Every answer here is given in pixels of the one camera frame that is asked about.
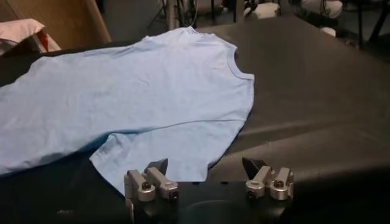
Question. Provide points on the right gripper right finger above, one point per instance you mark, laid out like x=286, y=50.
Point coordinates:
x=274, y=182

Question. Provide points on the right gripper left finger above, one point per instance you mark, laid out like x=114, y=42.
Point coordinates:
x=152, y=182

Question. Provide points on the light blue t-shirt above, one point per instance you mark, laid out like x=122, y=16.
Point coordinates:
x=137, y=91

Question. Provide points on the wide black tablecloth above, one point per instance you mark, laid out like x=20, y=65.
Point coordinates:
x=320, y=106

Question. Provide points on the brown cardboard board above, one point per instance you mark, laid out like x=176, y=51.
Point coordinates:
x=67, y=21

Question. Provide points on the white cloth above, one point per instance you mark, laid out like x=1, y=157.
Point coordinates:
x=18, y=32

